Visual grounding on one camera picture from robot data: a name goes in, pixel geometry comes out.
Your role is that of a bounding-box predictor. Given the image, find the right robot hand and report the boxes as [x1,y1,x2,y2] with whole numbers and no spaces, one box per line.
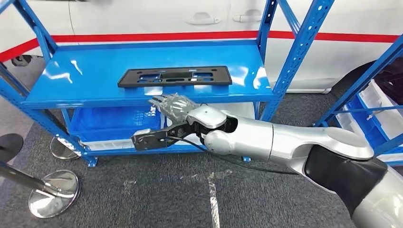
[148,93,201,124]

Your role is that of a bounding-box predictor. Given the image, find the black plastic plate frame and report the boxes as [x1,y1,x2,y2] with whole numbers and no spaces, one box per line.
[117,66,233,88]

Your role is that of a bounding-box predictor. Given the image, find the blue metal shelf rack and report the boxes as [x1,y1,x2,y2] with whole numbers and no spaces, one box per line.
[0,0,335,168]
[314,34,403,167]

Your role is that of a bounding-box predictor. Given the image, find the stacked white plastic trays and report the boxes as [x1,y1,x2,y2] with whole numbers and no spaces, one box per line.
[159,102,256,148]

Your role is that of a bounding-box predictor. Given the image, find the blue plastic bin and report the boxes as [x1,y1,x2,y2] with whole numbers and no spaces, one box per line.
[67,105,164,143]
[345,94,393,155]

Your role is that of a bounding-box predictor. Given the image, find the white car with red stripe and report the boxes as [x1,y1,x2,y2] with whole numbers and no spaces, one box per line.
[0,0,403,95]

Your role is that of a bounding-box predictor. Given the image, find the long clear tape strip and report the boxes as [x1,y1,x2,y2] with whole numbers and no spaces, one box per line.
[206,169,234,228]

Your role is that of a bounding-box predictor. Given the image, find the stanchion with chrome base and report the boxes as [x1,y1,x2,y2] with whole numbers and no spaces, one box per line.
[0,62,80,161]
[0,161,82,219]

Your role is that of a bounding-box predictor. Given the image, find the black camera cable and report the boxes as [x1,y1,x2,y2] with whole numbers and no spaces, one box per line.
[166,135,299,176]

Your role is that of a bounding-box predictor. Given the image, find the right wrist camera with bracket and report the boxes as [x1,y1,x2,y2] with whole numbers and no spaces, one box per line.
[131,121,202,152]

